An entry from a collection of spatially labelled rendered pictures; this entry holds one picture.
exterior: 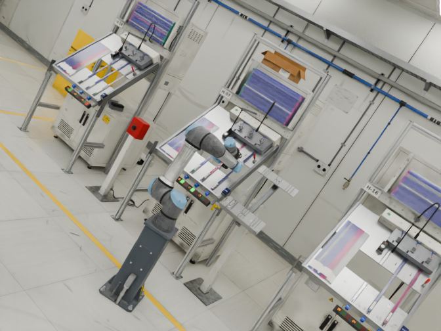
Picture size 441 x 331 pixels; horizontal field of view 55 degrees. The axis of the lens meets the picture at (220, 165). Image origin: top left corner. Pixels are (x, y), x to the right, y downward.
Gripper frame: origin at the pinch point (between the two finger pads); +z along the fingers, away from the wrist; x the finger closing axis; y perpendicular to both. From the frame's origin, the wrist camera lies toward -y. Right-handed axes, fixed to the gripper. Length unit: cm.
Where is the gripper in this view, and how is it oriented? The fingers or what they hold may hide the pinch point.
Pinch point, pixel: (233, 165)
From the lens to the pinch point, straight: 326.3
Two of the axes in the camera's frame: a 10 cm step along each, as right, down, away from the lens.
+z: 1.5, 4.5, 8.8
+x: -7.3, -5.5, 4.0
